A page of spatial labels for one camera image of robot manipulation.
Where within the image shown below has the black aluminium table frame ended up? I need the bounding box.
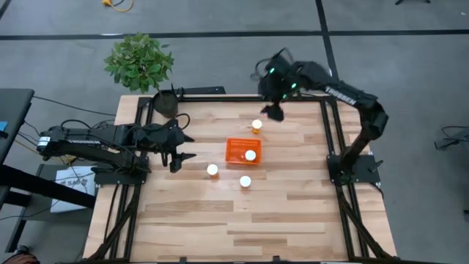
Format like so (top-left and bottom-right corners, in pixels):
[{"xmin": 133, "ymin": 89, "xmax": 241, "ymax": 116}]
[{"xmin": 86, "ymin": 93, "xmax": 399, "ymax": 264}]

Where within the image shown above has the green leafy plant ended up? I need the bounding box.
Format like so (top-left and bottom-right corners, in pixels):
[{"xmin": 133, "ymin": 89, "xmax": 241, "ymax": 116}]
[{"xmin": 103, "ymin": 32, "xmax": 175, "ymax": 95}]

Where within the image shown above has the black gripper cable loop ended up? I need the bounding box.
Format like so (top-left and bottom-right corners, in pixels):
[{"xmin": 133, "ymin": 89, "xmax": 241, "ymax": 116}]
[{"xmin": 174, "ymin": 112, "xmax": 192, "ymax": 131}]

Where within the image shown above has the black desk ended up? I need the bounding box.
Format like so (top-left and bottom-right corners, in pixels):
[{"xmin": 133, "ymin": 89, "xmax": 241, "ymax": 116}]
[{"xmin": 0, "ymin": 87, "xmax": 36, "ymax": 166}]

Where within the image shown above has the orange plastic basket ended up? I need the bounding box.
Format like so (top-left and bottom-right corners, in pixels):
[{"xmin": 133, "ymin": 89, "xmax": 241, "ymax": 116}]
[{"xmin": 224, "ymin": 137, "xmax": 264, "ymax": 166}]

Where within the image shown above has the black plant pot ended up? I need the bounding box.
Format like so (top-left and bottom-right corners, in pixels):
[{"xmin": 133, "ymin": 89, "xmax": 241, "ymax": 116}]
[{"xmin": 152, "ymin": 89, "xmax": 180, "ymax": 120}]

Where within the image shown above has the thin black floor cable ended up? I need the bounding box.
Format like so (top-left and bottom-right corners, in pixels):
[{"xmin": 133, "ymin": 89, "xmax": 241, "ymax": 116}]
[{"xmin": 32, "ymin": 95, "xmax": 117, "ymax": 117}]

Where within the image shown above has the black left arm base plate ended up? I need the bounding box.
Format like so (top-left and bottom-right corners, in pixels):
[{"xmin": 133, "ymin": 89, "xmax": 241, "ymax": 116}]
[{"xmin": 91, "ymin": 156, "xmax": 150, "ymax": 186}]

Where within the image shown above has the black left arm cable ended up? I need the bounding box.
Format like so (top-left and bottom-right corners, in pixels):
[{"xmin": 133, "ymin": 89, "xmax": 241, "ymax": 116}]
[{"xmin": 59, "ymin": 118, "xmax": 115, "ymax": 130}]

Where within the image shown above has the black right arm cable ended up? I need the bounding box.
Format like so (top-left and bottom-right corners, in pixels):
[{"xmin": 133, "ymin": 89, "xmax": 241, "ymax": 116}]
[{"xmin": 250, "ymin": 46, "xmax": 294, "ymax": 82}]

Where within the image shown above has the yellow extension cable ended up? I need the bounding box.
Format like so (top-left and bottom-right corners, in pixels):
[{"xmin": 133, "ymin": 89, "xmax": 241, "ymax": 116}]
[{"xmin": 101, "ymin": 0, "xmax": 134, "ymax": 13}]

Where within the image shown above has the white cardboard box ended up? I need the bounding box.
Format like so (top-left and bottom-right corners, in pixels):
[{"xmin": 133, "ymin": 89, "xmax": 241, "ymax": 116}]
[{"xmin": 50, "ymin": 165, "xmax": 97, "ymax": 214}]

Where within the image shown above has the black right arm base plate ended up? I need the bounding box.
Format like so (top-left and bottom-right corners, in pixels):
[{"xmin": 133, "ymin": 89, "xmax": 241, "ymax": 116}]
[{"xmin": 326, "ymin": 153, "xmax": 383, "ymax": 185}]

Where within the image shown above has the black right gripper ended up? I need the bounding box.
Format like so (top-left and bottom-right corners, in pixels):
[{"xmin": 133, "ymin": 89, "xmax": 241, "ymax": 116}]
[{"xmin": 258, "ymin": 54, "xmax": 300, "ymax": 122}]

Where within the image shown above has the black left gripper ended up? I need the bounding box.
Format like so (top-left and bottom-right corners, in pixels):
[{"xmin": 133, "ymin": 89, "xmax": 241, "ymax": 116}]
[{"xmin": 134, "ymin": 120, "xmax": 198, "ymax": 174}]

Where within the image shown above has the black flat bar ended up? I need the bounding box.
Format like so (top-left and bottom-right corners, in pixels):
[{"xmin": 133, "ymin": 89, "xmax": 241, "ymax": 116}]
[{"xmin": 182, "ymin": 86, "xmax": 226, "ymax": 96}]

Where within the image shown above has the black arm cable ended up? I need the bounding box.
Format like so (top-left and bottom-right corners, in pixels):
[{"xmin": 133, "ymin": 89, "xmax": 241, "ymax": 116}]
[
  {"xmin": 59, "ymin": 118, "xmax": 115, "ymax": 130},
  {"xmin": 250, "ymin": 46, "xmax": 294, "ymax": 82}
]

